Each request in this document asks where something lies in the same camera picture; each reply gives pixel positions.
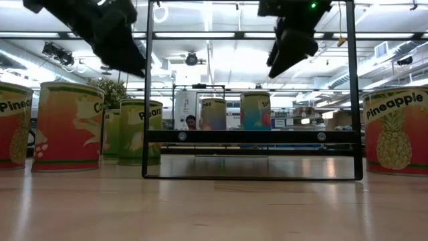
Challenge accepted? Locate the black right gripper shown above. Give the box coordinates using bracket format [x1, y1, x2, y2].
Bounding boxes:
[257, 0, 334, 80]

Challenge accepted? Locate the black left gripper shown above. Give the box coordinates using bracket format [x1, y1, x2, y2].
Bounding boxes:
[22, 0, 146, 78]

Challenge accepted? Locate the teal tomatoes can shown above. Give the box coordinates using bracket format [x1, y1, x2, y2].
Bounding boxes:
[239, 91, 272, 131]

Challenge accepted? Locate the green pears can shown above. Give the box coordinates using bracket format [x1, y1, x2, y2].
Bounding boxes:
[116, 98, 164, 166]

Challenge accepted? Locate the green fruit can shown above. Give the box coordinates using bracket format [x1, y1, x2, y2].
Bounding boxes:
[101, 108, 121, 160]

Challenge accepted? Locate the red corn can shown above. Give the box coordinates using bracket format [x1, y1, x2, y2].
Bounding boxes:
[31, 81, 105, 173]

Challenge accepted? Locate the green oranges can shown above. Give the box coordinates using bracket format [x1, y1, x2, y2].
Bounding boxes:
[199, 97, 227, 131]

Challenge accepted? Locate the red pineapple can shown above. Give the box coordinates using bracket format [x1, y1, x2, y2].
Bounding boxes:
[362, 86, 428, 177]
[0, 81, 34, 171]

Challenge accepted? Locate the black-framed wooden shelf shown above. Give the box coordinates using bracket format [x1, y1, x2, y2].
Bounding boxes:
[141, 0, 364, 181]

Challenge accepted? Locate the potted plant in ribbed pot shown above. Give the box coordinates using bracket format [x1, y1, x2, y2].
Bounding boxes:
[86, 77, 130, 110]

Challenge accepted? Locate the white tall cabinet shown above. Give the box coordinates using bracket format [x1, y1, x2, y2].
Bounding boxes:
[173, 90, 199, 131]

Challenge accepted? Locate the black aluminium rig frame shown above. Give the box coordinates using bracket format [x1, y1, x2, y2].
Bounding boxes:
[0, 31, 428, 42]

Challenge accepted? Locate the white cable loop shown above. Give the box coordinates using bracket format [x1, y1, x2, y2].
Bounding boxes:
[152, 3, 170, 24]

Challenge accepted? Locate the yellow hanging cable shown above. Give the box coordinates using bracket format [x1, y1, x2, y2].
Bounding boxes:
[336, 0, 347, 48]

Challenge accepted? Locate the black camera with cables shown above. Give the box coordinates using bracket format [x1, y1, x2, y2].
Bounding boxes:
[41, 42, 76, 67]

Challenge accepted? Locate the black round camera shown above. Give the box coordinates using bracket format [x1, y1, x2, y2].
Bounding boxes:
[185, 51, 200, 67]

